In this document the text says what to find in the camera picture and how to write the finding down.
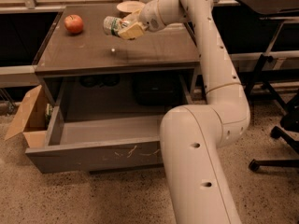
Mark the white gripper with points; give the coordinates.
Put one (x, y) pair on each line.
(150, 19)

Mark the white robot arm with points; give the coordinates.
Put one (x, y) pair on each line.
(190, 135)

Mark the grey open top drawer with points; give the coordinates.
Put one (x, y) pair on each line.
(99, 128)

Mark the white ceramic bowl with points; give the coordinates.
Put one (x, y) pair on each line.
(127, 7)

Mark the grey cabinet table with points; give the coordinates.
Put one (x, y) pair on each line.
(93, 52)

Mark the red apple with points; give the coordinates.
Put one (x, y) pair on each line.
(73, 24)

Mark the black box under cabinet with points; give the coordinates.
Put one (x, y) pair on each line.
(156, 88)

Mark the black side table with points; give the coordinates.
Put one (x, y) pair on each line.
(273, 15)

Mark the brown cardboard box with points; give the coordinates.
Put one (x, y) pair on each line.
(30, 118)

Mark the black office chair base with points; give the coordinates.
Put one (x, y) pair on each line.
(283, 141)

